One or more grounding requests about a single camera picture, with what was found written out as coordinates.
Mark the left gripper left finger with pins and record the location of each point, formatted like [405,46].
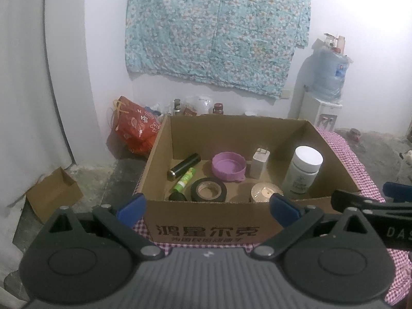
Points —
[119,223]

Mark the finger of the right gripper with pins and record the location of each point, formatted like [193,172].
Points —
[398,192]

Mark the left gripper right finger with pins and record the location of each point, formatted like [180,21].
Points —
[297,222]

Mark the gold round compact case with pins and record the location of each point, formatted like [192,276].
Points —
[262,192]

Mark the white supplement bottle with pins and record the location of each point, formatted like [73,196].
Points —
[302,171]

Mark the green dropper bottle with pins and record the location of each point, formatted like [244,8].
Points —
[177,197]

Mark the white power adapter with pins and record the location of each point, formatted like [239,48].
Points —
[259,163]

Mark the green lip balm tube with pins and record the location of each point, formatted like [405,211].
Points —
[184,180]

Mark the black electrical tape roll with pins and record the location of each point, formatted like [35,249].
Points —
[208,189]

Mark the black cylindrical tube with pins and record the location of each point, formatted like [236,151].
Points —
[181,168]

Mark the small cardboard box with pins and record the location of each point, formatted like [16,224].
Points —
[56,190]

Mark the red jar on floor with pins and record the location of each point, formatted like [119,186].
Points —
[354,134]

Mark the red plastic bag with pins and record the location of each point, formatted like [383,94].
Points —
[136,126]

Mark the white water dispenser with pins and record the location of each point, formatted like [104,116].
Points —
[319,113]

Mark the dark glass jar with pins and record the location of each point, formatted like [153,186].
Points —
[177,107]

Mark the red lidded jar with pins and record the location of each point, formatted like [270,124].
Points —
[218,108]

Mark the clear plastic bag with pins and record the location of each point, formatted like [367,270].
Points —
[197,105]

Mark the blue floral curtain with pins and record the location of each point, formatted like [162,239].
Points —
[243,44]

